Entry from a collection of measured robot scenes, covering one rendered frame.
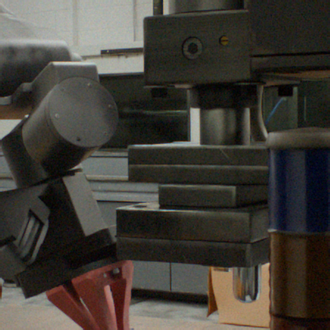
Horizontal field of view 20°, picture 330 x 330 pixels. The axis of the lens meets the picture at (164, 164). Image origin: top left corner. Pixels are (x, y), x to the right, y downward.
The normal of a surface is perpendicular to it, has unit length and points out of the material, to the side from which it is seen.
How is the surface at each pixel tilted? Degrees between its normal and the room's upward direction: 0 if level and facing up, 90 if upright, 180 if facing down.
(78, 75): 70
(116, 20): 90
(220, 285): 91
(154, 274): 90
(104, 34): 90
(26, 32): 22
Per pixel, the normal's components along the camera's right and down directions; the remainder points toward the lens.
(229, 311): -0.67, 0.00
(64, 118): 0.46, -0.30
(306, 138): -0.23, -0.26
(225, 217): -0.46, 0.05
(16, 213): 0.81, -0.39
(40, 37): 0.17, -0.91
